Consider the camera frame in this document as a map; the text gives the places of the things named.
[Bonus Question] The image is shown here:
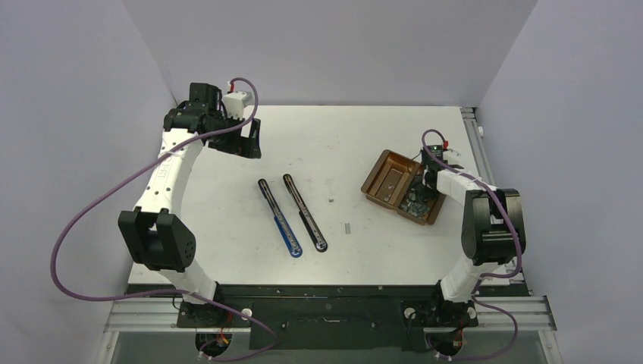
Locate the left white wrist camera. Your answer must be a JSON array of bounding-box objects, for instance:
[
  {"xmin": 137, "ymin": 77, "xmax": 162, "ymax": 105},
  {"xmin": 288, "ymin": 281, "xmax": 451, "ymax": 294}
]
[{"xmin": 221, "ymin": 91, "xmax": 254, "ymax": 120}]

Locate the black stapler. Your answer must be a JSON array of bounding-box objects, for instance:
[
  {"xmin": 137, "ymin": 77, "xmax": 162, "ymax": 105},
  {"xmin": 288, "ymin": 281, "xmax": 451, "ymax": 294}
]
[{"xmin": 282, "ymin": 174, "xmax": 328, "ymax": 253}]

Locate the aluminium side rail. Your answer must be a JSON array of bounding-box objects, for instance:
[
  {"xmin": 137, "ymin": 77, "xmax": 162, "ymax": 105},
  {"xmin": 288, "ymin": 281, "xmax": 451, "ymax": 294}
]
[{"xmin": 460, "ymin": 107, "xmax": 498, "ymax": 186}]

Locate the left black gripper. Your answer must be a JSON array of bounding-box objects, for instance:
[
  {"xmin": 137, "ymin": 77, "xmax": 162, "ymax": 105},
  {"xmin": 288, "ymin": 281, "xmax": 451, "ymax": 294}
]
[{"xmin": 207, "ymin": 111, "xmax": 260, "ymax": 159}]

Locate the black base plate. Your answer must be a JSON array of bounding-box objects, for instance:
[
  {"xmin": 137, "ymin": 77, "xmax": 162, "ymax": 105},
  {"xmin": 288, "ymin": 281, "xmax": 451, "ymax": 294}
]
[{"xmin": 177, "ymin": 284, "xmax": 478, "ymax": 351}]

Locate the aluminium front rail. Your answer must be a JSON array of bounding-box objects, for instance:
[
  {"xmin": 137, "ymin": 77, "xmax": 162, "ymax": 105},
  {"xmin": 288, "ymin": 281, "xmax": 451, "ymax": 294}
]
[{"xmin": 105, "ymin": 297, "xmax": 557, "ymax": 333}]

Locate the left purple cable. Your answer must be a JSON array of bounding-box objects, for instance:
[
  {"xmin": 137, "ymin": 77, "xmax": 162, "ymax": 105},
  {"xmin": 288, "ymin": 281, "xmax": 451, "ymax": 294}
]
[{"xmin": 50, "ymin": 77, "xmax": 281, "ymax": 362}]

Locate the blue stapler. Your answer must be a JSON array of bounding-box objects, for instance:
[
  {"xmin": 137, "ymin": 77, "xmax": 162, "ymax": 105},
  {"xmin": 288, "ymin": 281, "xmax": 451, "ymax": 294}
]
[{"xmin": 258, "ymin": 178, "xmax": 303, "ymax": 258}]

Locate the brown plastic tray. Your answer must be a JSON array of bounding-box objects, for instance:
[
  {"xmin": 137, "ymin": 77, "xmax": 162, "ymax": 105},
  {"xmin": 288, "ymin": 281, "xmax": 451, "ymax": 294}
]
[{"xmin": 361, "ymin": 149, "xmax": 446, "ymax": 225}]

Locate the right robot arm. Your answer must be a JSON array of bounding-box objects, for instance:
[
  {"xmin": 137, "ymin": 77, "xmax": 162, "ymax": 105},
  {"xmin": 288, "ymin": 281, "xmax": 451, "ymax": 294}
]
[{"xmin": 422, "ymin": 145, "xmax": 526, "ymax": 325}]

